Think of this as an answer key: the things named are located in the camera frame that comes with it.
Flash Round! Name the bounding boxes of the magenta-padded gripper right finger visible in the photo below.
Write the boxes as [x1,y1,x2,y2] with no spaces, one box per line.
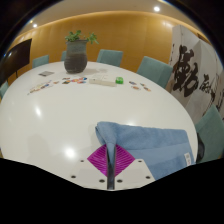
[111,143,156,191]

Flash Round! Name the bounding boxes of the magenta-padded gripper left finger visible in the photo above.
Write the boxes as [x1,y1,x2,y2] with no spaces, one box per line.
[68,143,112,191]

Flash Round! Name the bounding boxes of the blue towel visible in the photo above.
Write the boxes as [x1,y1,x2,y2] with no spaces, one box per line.
[94,120,196,181]

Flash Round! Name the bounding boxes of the black bag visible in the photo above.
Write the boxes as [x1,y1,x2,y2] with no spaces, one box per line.
[196,132,206,163]

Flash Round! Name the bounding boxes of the white flat box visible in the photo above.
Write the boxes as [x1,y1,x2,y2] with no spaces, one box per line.
[88,73,118,88]

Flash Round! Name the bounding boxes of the row of colourful stickers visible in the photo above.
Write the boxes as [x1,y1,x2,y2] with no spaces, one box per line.
[61,76,89,85]

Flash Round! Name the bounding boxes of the teal upholstered chair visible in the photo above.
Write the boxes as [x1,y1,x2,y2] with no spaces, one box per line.
[194,105,224,164]

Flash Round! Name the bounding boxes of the strip of colourful cards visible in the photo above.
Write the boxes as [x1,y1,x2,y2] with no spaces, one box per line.
[27,81,54,95]

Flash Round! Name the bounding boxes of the row of teal chairs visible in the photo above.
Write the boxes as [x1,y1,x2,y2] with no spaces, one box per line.
[0,49,174,100]

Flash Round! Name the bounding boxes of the grey card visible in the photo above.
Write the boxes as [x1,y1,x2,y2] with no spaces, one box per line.
[37,70,55,77]

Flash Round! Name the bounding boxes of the potted plant in grey pot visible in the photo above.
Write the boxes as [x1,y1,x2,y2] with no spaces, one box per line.
[63,29,100,75]

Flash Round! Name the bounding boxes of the white calligraphy folding screen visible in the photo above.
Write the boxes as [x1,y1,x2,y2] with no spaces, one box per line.
[165,24,224,125]

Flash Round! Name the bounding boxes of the black flat screen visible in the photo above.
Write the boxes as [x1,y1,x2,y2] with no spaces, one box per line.
[0,38,33,87]

